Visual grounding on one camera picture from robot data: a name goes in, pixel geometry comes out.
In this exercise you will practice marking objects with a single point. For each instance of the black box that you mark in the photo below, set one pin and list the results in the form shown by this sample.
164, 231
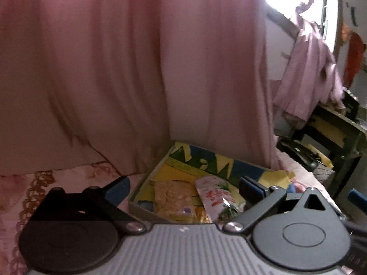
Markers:
351, 103

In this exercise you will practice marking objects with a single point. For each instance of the gold yellow snack packet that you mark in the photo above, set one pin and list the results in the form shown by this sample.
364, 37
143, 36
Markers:
202, 214

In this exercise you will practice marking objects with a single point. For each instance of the pink curtain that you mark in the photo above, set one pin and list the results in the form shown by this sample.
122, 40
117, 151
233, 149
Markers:
114, 63

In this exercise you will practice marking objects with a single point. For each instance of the yellow paper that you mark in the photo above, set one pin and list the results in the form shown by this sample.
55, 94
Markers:
325, 159

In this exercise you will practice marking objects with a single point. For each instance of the printed cardboard box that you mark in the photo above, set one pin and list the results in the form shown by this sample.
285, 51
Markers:
177, 172

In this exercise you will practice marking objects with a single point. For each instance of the blue white snack packet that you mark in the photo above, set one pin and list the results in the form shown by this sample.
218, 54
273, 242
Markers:
292, 189

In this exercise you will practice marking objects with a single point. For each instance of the floral bedsheet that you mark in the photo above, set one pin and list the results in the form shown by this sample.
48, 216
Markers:
17, 194

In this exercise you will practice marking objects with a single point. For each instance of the orange hanging decoration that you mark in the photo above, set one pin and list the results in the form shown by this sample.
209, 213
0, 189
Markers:
345, 34

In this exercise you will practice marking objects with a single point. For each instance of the wooden desk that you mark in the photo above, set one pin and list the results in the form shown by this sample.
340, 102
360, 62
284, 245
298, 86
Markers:
326, 126

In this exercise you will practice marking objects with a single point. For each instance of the red hanging decoration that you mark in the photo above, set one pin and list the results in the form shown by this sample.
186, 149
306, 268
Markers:
354, 60

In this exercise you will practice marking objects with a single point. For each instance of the lilac curtain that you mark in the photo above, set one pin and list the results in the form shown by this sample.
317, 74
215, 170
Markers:
306, 71

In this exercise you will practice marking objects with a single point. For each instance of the green white snack pouch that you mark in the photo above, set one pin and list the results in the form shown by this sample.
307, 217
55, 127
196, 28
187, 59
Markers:
215, 197

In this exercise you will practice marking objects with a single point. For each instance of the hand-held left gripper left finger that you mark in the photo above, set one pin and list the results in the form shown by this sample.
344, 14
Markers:
119, 190

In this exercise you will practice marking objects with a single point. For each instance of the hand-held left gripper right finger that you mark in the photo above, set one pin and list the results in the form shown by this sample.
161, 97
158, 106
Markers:
252, 190

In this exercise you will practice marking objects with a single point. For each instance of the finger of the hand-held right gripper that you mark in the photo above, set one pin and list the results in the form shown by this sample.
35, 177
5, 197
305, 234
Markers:
357, 197

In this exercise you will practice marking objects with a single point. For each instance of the patterned bag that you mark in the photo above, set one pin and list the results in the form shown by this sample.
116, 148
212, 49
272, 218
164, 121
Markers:
324, 174

